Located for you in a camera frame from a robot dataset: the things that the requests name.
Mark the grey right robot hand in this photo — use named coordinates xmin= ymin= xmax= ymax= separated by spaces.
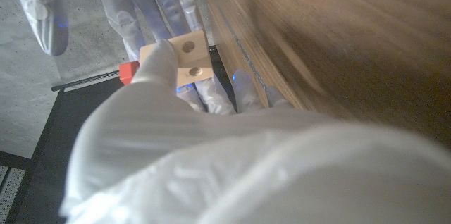
xmin=6 ymin=0 xmax=205 ymax=63

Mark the wooden block with holes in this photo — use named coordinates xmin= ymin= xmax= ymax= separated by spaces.
xmin=140 ymin=30 xmax=215 ymax=88

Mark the red-headed wooden screw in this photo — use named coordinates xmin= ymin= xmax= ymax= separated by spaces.
xmin=118 ymin=60 xmax=141 ymax=86

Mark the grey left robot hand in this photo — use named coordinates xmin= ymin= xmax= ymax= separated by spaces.
xmin=59 ymin=39 xmax=451 ymax=224

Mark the black backdrop stand pole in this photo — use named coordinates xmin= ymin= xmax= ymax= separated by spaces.
xmin=0 ymin=70 xmax=121 ymax=224

